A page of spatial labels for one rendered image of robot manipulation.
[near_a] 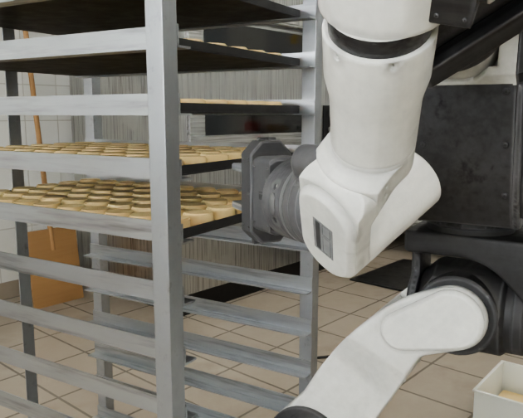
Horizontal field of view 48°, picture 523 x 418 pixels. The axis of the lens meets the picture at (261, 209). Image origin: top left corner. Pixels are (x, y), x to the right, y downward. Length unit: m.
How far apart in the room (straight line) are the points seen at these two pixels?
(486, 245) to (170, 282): 0.42
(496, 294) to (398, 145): 0.44
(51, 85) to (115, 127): 0.56
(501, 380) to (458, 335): 1.56
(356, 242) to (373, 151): 0.08
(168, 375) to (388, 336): 0.31
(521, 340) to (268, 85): 2.70
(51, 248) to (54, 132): 0.71
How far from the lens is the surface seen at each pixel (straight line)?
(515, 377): 2.37
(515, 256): 0.81
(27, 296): 1.49
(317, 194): 0.46
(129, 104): 0.88
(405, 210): 0.53
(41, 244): 3.41
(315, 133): 1.18
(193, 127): 2.94
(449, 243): 0.82
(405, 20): 0.36
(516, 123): 0.74
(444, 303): 0.82
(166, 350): 0.86
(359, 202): 0.45
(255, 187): 0.67
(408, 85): 0.39
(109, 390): 1.02
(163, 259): 0.82
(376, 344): 0.88
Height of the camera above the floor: 1.04
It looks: 9 degrees down
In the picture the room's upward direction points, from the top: straight up
